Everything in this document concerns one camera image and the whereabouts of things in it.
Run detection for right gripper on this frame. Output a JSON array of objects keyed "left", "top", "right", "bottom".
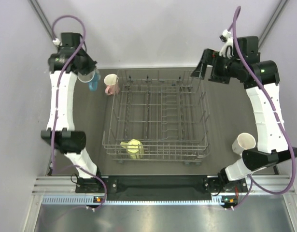
[{"left": 190, "top": 49, "right": 241, "bottom": 84}]

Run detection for blue floral mug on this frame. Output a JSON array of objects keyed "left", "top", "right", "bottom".
[{"left": 77, "top": 69, "right": 100, "bottom": 91}]

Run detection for yellow mug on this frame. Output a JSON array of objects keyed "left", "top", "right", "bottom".
[{"left": 120, "top": 139, "right": 144, "bottom": 160}]

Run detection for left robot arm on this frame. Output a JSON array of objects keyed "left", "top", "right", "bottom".
[{"left": 41, "top": 32, "right": 103, "bottom": 192}]

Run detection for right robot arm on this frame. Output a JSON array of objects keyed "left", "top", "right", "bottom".
[{"left": 191, "top": 35, "right": 297, "bottom": 192}]

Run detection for pink mug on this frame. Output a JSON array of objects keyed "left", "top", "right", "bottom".
[{"left": 104, "top": 74, "right": 120, "bottom": 96}]

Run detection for white mug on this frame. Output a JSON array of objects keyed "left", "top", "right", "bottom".
[{"left": 232, "top": 132, "right": 256, "bottom": 157}]

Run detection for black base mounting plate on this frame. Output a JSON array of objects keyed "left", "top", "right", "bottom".
[{"left": 75, "top": 175, "right": 247, "bottom": 194}]

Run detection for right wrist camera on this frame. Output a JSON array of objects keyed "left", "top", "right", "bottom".
[{"left": 219, "top": 29, "right": 233, "bottom": 58}]

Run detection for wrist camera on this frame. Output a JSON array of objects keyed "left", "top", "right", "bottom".
[
  {"left": 52, "top": 38, "right": 61, "bottom": 47},
  {"left": 219, "top": 29, "right": 233, "bottom": 58}
]

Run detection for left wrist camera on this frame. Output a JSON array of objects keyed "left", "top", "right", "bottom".
[{"left": 52, "top": 38, "right": 61, "bottom": 47}]

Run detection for grey wire dish rack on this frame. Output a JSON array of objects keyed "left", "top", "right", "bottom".
[{"left": 102, "top": 69, "right": 211, "bottom": 164}]

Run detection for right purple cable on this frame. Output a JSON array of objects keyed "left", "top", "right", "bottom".
[{"left": 224, "top": 6, "right": 297, "bottom": 210}]

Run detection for aluminium frame rail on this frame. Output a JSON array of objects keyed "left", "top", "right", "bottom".
[{"left": 32, "top": 174, "right": 290, "bottom": 209}]

